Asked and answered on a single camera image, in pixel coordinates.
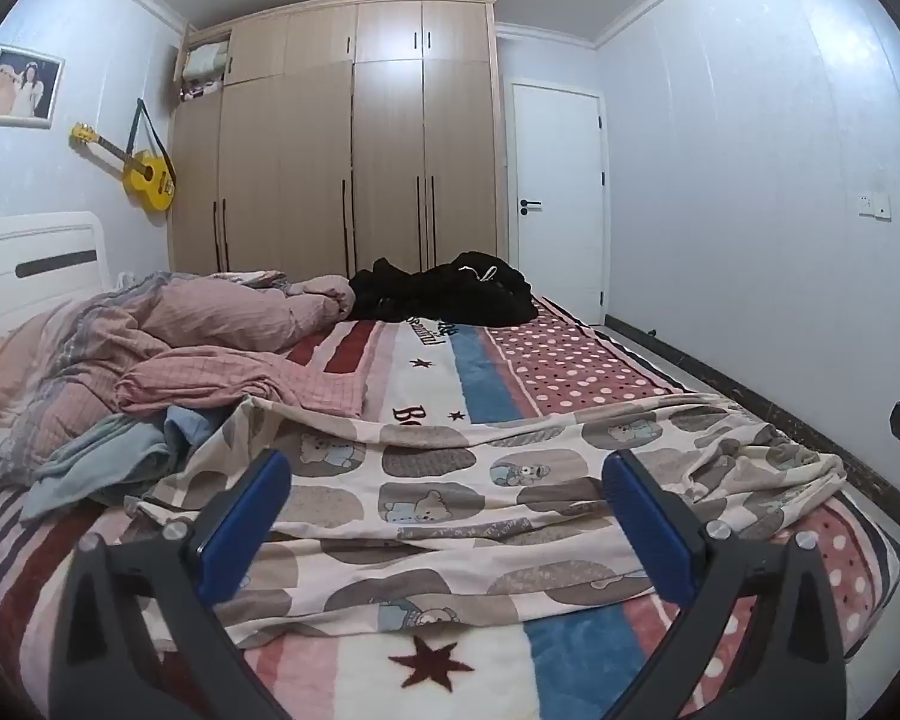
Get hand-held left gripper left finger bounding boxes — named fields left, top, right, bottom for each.
left=49, top=448, right=293, bottom=720

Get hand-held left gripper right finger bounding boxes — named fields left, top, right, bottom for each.
left=601, top=448, right=848, bottom=720

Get bear print pants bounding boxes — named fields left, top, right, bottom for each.
left=124, top=390, right=848, bottom=650

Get blue-grey cloth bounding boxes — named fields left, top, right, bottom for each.
left=19, top=405, right=230, bottom=522

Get dark baseboard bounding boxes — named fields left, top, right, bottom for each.
left=604, top=315, right=900, bottom=533

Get pink checked quilt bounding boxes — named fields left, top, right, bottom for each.
left=0, top=268, right=368, bottom=485

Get striped star print blanket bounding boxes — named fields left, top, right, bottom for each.
left=0, top=296, right=900, bottom=720

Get black clothes pile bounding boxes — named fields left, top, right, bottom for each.
left=347, top=251, right=541, bottom=325

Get yellow guitar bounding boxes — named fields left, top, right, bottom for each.
left=71, top=121, right=177, bottom=212

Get white headboard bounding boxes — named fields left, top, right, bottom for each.
left=0, top=211, right=117, bottom=342

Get white door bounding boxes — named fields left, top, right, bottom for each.
left=511, top=81, right=608, bottom=308

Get wooden wardrobe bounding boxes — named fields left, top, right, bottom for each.
left=166, top=0, right=509, bottom=282

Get folded bedding in wardrobe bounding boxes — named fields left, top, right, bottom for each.
left=180, top=43, right=232, bottom=102

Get framed photo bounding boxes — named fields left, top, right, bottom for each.
left=0, top=43, right=66, bottom=128

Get black guitar strap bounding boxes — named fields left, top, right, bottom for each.
left=129, top=97, right=175, bottom=181

